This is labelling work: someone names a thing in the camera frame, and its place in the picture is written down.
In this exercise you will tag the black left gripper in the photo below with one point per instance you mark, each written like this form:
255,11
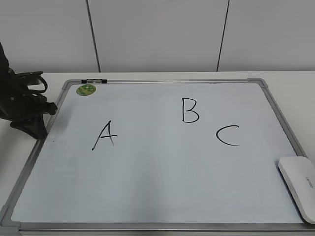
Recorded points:
21,97

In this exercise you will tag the white board eraser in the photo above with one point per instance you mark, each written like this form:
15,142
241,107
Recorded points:
299,175

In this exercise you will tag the white board with grey frame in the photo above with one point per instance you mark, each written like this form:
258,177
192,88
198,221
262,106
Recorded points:
165,157

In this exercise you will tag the round green sticker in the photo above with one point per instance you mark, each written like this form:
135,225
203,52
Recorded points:
86,90

